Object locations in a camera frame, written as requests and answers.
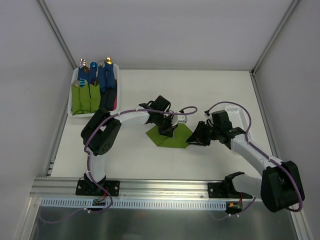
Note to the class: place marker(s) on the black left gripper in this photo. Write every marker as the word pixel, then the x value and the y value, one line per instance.
pixel 165 127

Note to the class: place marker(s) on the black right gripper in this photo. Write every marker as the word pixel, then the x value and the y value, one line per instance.
pixel 202 132

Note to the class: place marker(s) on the green paper napkin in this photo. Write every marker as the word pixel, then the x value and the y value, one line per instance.
pixel 178 141

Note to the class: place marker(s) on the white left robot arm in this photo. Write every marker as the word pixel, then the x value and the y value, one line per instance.
pixel 100 133

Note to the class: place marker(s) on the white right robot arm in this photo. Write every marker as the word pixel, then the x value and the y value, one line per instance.
pixel 279 185

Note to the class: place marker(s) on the pink rolled napkin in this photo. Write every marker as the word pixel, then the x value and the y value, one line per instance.
pixel 115 103

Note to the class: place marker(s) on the dark rolled napkin bundle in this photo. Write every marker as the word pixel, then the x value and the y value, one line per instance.
pixel 107 99

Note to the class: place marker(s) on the green rolled napkin bundle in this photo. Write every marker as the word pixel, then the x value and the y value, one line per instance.
pixel 75 93
pixel 95 97
pixel 84 96

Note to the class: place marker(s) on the white perforated utensil tray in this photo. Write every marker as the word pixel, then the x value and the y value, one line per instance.
pixel 238 117

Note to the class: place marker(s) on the white bin of rolled napkins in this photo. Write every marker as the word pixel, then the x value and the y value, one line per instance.
pixel 89 115

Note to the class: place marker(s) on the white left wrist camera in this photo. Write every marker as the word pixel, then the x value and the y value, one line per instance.
pixel 179 119

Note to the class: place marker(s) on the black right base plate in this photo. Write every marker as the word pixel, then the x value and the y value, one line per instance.
pixel 224 190

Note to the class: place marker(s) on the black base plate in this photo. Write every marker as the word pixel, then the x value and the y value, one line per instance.
pixel 224 190
pixel 85 187

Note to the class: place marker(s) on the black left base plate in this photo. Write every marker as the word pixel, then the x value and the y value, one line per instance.
pixel 85 187

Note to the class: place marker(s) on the white slotted cable duct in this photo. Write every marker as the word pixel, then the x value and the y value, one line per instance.
pixel 152 204

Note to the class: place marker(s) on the aluminium mounting rail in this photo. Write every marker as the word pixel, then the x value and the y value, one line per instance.
pixel 151 189

